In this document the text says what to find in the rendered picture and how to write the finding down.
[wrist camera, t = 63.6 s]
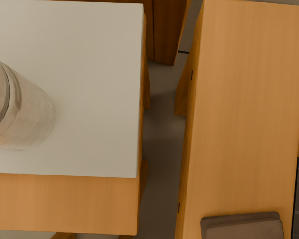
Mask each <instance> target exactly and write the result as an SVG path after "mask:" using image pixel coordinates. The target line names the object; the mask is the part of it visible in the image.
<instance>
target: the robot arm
mask: <svg viewBox="0 0 299 239"><path fill-rule="evenodd" d="M54 120H55V112H54V106H53V103H52V101H51V99H50V98H49V96H48V95H47V93H45V92H44V91H43V90H42V89H41V88H40V87H38V86H37V85H35V84H34V83H32V82H31V81H30V80H28V79H27V78H25V77H24V76H22V75H20V74H19V73H17V72H16V71H14V70H13V69H12V68H10V67H9V66H7V65H6V64H4V63H3V62H1V61H0V149H5V150H15V151H22V150H28V149H31V148H34V147H36V146H38V145H39V144H40V143H42V142H43V141H44V140H45V139H46V138H47V136H48V135H49V133H50V131H51V129H52V127H53V124H54Z"/></svg>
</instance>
